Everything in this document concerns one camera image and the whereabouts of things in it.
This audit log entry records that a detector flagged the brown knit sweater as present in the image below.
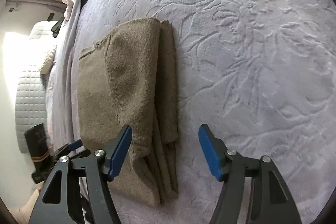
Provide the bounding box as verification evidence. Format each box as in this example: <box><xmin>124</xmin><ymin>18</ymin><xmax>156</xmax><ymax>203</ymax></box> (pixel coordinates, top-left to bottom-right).
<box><xmin>77</xmin><ymin>18</ymin><xmax>179</xmax><ymax>207</ymax></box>

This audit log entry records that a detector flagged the person's left hand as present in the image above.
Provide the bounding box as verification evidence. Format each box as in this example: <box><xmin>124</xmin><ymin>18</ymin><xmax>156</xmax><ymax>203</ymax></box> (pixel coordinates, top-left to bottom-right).
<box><xmin>9</xmin><ymin>187</ymin><xmax>42</xmax><ymax>224</ymax></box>

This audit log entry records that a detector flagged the light purple fleece sheet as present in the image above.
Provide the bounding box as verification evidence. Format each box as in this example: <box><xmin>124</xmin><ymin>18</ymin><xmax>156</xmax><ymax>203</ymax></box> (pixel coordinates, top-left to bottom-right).
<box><xmin>46</xmin><ymin>0</ymin><xmax>81</xmax><ymax>150</ymax></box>

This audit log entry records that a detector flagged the grey quilted headboard cushion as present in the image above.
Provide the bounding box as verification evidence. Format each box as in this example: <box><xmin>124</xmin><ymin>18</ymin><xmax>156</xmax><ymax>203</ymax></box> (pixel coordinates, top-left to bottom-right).
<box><xmin>15</xmin><ymin>67</ymin><xmax>47</xmax><ymax>154</ymax></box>

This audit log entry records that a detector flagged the white quilted pillow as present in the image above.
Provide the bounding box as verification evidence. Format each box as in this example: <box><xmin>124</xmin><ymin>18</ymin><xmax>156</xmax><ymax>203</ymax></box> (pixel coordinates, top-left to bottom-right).
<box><xmin>28</xmin><ymin>20</ymin><xmax>57</xmax><ymax>75</ymax></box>

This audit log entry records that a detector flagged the pink cloth on bed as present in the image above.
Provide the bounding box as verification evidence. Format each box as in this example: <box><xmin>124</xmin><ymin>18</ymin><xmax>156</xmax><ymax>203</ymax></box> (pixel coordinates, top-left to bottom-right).
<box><xmin>62</xmin><ymin>0</ymin><xmax>75</xmax><ymax>21</ymax></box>

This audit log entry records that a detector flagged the lavender embossed bed blanket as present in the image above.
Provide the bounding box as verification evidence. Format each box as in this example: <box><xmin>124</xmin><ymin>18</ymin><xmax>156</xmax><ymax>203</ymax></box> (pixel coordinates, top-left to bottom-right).
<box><xmin>71</xmin><ymin>0</ymin><xmax>335</xmax><ymax>223</ymax></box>

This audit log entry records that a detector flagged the black strap on bed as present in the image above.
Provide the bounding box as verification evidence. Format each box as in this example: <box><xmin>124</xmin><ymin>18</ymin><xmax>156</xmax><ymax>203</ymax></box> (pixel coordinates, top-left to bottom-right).
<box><xmin>50</xmin><ymin>15</ymin><xmax>66</xmax><ymax>39</ymax></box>

